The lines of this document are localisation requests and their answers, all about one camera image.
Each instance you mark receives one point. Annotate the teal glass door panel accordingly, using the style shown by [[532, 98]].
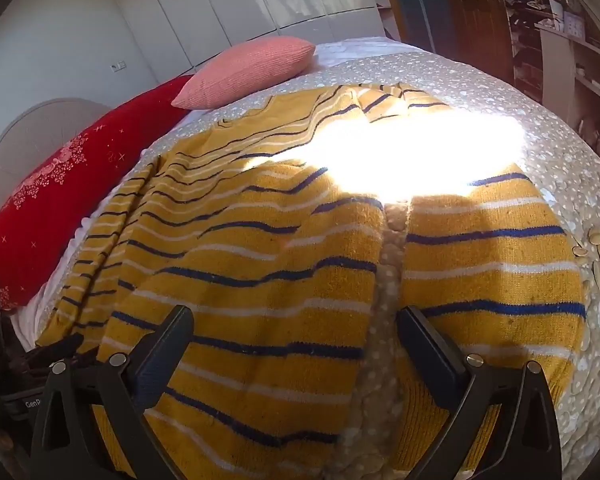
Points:
[[420, 5]]

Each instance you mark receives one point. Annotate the pink ribbed pillow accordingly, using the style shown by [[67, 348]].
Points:
[[245, 72]]

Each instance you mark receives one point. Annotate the beige patterned quilted blanket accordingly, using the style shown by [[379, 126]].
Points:
[[555, 160]]

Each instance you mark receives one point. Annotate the red embroidered pillow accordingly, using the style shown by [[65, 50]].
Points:
[[55, 195]]

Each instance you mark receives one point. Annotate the white shelf unit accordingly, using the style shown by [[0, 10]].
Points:
[[555, 60]]

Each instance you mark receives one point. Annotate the grey rounded headboard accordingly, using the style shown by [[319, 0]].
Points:
[[35, 130]]

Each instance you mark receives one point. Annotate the white wall socket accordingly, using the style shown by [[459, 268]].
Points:
[[117, 65]]

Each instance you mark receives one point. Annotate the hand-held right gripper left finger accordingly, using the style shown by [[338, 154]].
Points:
[[156, 360]]

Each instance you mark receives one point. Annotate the white glossy wardrobe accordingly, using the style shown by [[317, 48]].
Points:
[[260, 0]]

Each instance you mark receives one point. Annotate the yellow striped knit sweater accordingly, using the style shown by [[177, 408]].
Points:
[[260, 260]]

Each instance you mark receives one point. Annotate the wooden door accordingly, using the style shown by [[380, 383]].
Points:
[[475, 10]]

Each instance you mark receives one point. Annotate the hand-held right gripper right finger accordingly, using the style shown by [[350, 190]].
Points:
[[431, 357]]

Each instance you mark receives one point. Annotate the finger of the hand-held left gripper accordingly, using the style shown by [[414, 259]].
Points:
[[50, 352]]

